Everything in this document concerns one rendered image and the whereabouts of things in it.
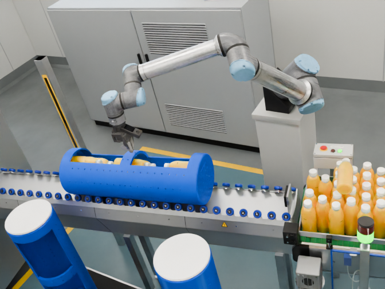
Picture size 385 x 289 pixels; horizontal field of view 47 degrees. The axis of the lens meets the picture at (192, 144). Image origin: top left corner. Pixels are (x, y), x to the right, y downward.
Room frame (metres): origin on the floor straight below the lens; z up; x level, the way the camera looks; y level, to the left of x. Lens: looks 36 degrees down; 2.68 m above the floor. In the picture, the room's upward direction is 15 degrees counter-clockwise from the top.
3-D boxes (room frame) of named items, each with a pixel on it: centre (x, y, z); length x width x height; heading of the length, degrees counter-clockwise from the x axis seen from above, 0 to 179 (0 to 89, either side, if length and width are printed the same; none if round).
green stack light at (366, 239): (1.18, -0.59, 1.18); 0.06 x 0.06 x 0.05
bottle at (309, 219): (1.50, -0.46, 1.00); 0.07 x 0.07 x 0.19
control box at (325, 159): (1.84, -0.73, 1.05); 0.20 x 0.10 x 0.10; 63
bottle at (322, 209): (1.50, -0.54, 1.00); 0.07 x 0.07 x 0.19
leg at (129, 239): (2.09, 0.55, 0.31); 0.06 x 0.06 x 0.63; 63
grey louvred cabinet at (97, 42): (4.14, 0.08, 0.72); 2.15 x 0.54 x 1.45; 52
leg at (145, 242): (2.21, 0.49, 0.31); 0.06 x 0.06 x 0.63; 63
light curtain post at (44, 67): (2.64, 0.77, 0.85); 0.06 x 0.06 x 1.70; 63
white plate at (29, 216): (2.02, 1.03, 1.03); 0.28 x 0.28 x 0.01
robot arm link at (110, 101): (2.06, 0.35, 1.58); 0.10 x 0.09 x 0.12; 85
